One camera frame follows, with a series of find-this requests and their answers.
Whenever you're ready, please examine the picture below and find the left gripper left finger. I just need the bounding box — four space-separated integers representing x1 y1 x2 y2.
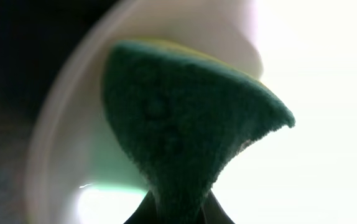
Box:
124 191 159 224

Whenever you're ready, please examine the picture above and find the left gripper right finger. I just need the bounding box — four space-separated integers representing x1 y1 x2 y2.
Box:
202 191 234 224

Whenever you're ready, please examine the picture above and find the green scouring sponge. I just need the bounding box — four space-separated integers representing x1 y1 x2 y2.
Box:
101 40 295 223

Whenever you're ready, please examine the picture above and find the white plate with green smear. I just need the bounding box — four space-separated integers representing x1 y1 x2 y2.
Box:
22 0 357 224

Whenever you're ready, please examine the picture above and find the black round tray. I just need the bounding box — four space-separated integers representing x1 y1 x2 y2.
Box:
0 0 120 224

